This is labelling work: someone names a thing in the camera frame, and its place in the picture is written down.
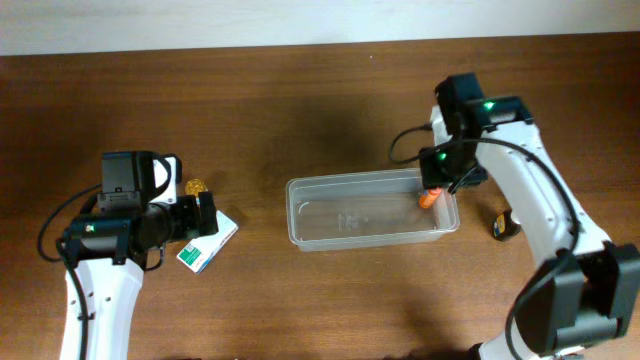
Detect orange tube white cap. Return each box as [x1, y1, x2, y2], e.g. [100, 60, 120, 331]
[418, 188, 442, 209]

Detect small jar gold lid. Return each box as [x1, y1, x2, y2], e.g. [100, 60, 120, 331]
[185, 179, 208, 196]

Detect white green medicine box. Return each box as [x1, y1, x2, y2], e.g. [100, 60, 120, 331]
[176, 211, 239, 274]

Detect dark bottle white cap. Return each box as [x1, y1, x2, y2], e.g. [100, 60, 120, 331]
[492, 210, 521, 242]

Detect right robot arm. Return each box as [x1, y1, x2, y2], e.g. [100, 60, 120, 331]
[418, 73, 639, 359]

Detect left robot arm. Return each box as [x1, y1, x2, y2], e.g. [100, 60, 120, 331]
[56, 151, 219, 359]

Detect clear plastic container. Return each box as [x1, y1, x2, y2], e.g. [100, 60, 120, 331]
[286, 168, 460, 252]

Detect left black cable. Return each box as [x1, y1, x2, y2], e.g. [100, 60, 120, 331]
[37, 182, 104, 264]

